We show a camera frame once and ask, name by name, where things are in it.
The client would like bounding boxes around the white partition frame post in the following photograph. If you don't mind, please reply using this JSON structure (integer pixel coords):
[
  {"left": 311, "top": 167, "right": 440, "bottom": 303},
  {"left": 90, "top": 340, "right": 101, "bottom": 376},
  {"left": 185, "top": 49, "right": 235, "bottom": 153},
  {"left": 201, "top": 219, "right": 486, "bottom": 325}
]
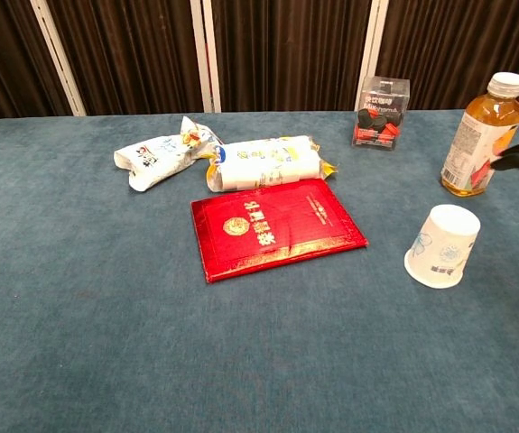
[
  {"left": 30, "top": 0, "right": 88, "bottom": 117},
  {"left": 354, "top": 0, "right": 390, "bottom": 112},
  {"left": 190, "top": 0, "right": 222, "bottom": 114}
]

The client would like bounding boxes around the clear box of capsules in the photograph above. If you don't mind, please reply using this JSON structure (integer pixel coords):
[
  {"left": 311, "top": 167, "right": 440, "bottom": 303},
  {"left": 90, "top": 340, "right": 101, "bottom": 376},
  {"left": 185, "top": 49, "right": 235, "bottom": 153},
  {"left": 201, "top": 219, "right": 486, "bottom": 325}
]
[{"left": 351, "top": 75, "right": 412, "bottom": 152}]

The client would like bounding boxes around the orange tea bottle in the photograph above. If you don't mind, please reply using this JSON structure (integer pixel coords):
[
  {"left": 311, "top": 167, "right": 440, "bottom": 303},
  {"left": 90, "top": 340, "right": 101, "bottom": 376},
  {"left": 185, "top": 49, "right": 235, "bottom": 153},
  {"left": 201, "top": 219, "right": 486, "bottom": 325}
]
[{"left": 440, "top": 71, "right": 519, "bottom": 198}]

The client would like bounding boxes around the white and yellow bread package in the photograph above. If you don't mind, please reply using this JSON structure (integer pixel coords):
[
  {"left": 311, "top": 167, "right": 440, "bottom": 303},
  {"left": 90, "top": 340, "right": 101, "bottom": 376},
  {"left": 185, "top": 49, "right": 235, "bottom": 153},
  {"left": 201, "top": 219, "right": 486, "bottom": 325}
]
[{"left": 204, "top": 134, "right": 342, "bottom": 193}]

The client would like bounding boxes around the white snack bag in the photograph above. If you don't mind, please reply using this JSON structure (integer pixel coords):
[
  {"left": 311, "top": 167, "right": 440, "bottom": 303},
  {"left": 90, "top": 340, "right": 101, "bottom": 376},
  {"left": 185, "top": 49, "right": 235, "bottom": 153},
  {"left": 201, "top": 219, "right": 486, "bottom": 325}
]
[{"left": 113, "top": 115, "right": 224, "bottom": 193}]

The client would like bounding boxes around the blue table cloth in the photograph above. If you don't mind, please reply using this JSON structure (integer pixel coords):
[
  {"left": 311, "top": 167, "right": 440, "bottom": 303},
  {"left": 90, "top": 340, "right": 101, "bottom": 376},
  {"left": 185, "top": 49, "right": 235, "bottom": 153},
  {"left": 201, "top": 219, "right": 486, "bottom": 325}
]
[{"left": 0, "top": 107, "right": 519, "bottom": 433}]

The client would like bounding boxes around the red certificate book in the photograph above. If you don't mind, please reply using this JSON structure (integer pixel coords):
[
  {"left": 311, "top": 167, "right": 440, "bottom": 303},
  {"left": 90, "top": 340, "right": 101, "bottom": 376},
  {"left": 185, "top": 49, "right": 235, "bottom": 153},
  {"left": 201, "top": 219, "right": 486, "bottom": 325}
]
[{"left": 190, "top": 178, "right": 370, "bottom": 284}]

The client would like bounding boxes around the white paper cup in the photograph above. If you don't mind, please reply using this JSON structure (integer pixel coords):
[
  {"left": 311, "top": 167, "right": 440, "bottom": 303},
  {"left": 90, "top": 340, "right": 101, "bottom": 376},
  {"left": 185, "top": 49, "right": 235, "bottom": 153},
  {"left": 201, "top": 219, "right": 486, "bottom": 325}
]
[{"left": 403, "top": 204, "right": 482, "bottom": 290}]

